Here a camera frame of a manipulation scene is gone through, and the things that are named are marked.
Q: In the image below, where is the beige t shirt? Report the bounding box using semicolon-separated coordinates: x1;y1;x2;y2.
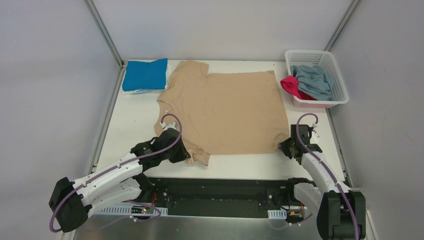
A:
154;60;290;165

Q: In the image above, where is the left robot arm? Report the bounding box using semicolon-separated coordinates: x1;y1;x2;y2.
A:
48;126;189;233

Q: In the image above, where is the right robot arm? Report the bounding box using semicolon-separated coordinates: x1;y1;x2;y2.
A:
279;124;366;240

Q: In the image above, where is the pink t shirt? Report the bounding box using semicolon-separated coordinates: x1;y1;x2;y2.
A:
280;75;316;101

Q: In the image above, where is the grey blue t shirt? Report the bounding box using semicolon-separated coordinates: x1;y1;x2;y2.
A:
289;65;336;101

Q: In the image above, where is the folded blue t shirt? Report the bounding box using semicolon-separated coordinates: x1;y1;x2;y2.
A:
121;58;169;93

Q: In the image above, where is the white plastic basket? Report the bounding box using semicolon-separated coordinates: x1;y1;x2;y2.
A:
285;50;349;109

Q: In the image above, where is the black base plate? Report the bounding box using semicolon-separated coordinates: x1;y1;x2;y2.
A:
136;177;302;219

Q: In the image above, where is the right white cable duct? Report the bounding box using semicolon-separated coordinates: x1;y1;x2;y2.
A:
267;209;287;220

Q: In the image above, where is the white cable duct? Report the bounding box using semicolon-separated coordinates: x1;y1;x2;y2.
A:
95;204;168;217
267;209;287;220

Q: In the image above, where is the left white cable duct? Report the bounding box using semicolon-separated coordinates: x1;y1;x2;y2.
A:
95;204;168;217

